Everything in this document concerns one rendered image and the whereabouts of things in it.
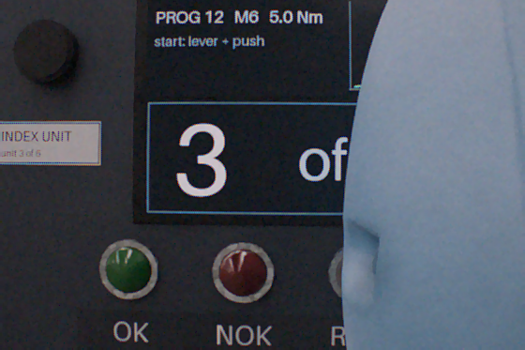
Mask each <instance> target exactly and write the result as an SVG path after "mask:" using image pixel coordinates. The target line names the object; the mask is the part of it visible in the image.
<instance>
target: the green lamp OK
mask: <svg viewBox="0 0 525 350"><path fill-rule="evenodd" d="M99 274H100V278H101V279H102V280H103V283H104V284H105V286H106V287H107V289H108V290H109V291H110V292H111V293H113V294H114V295H116V296H118V297H121V298H128V299H138V298H141V297H144V296H145V295H147V294H148V293H149V292H150V291H151V290H153V288H154V287H155V285H156V284H157V282H158V277H159V262H158V258H157V256H156V255H155V253H154V252H153V251H152V250H151V249H150V248H149V247H148V246H146V245H145V244H143V243H142V242H140V241H138V240H137V239H131V238H127V239H121V240H118V241H115V242H114V243H112V244H111V245H110V246H109V248H108V249H107V250H106V251H105V252H104V254H103V256H102V258H101V261H100V265H99Z"/></svg>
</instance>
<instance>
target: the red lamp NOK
mask: <svg viewBox="0 0 525 350"><path fill-rule="evenodd" d="M274 274H275V270H274V265H273V262H272V259H271V257H270V256H269V254H268V253H267V252H266V251H265V250H264V249H263V248H262V247H260V246H259V245H257V244H254V243H250V242H244V241H243V242H236V243H233V244H231V245H228V246H226V247H225V248H223V249H222V250H221V251H220V252H219V253H218V255H217V257H216V258H215V261H214V264H213V268H212V275H213V280H214V283H215V286H216V288H217V289H218V290H219V291H220V292H221V293H222V294H223V295H224V296H225V297H227V298H229V299H231V300H234V301H238V302H241V303H250V302H253V301H256V300H258V299H260V298H261V297H263V296H264V295H265V294H266V293H267V292H268V291H269V289H270V288H271V286H272V283H273V280H274Z"/></svg>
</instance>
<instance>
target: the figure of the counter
mask: <svg viewBox="0 0 525 350"><path fill-rule="evenodd" d="M143 180H144V216H189V217H245V218H259V217H260V213H261V100H260V99H146V100H145V135H144V161H143Z"/></svg>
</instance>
